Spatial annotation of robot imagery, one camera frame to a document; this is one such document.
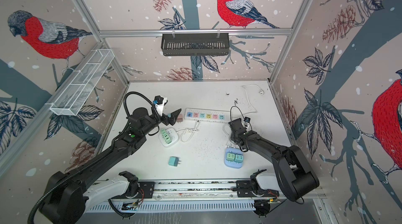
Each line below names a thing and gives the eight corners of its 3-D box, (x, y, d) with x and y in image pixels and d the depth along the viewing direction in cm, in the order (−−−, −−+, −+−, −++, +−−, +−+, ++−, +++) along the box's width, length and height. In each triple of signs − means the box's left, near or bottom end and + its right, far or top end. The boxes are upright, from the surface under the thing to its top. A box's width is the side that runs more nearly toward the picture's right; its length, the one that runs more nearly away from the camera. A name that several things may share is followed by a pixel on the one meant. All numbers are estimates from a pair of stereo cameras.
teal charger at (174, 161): (168, 166, 83) (167, 165, 81) (170, 158, 86) (169, 156, 84) (180, 166, 83) (180, 165, 81) (181, 158, 86) (181, 156, 84)
